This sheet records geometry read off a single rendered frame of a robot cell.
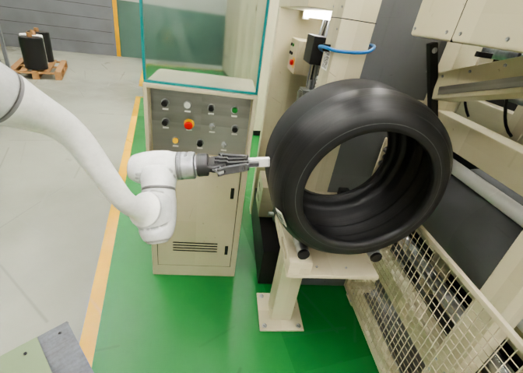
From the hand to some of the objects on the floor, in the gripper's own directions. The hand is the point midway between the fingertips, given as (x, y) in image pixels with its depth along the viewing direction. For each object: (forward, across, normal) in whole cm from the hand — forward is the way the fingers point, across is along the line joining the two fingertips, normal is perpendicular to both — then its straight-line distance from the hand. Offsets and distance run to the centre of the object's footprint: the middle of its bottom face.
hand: (258, 162), depth 98 cm
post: (+14, +33, +124) cm, 129 cm away
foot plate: (+14, +33, +124) cm, 129 cm away
